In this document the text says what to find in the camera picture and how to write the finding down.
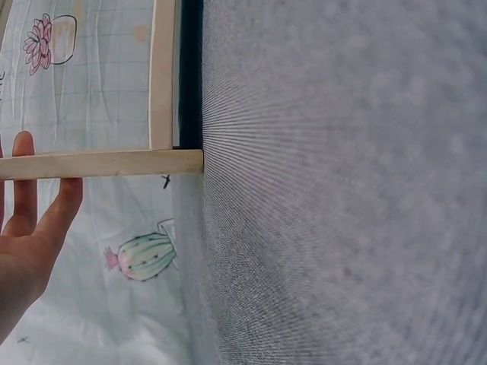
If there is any person's left hand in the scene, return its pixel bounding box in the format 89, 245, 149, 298
0, 131, 84, 343

